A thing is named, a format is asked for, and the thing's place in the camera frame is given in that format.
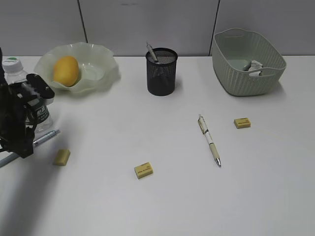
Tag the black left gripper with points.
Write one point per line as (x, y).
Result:
(18, 119)

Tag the yellow mango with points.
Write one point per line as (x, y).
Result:
(66, 71)

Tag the clear water bottle green label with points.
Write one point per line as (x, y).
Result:
(16, 74)

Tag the grey pen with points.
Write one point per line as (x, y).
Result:
(37, 142)
(153, 54)

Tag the waste paper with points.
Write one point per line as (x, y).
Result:
(253, 66)

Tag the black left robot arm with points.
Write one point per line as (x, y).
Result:
(2, 68)

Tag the pale green wavy glass plate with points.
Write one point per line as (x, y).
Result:
(97, 68)

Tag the plain yellow eraser left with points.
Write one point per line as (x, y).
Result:
(62, 157)

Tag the black mesh pen holder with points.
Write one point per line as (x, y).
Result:
(168, 61)

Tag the yellow eraser front centre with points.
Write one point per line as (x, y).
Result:
(143, 170)

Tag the cream white pen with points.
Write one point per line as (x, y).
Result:
(205, 131)

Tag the pale green woven plastic basket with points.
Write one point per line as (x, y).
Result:
(233, 49)

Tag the yellow eraser right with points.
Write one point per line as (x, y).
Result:
(242, 123)

